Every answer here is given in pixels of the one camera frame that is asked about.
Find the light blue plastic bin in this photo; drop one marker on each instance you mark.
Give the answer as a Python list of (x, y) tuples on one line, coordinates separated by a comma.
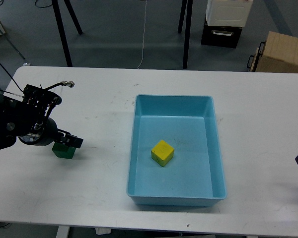
[(195, 175)]

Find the black table leg right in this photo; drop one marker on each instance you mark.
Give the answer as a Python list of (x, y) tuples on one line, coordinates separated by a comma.
[(185, 17)]

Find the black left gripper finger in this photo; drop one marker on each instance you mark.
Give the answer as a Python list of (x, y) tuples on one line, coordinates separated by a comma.
[(68, 139)]

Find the black storage box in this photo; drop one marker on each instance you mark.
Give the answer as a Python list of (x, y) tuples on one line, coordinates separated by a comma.
[(221, 36)]

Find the yellow cube block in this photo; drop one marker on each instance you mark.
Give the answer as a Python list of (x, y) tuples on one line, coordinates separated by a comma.
[(162, 153)]

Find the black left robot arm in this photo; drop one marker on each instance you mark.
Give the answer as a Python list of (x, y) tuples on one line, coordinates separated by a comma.
[(29, 121)]

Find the green cube block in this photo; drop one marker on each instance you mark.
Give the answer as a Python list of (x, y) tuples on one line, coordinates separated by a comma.
[(63, 151)]

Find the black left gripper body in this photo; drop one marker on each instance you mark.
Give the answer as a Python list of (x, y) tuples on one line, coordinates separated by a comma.
[(48, 135)]

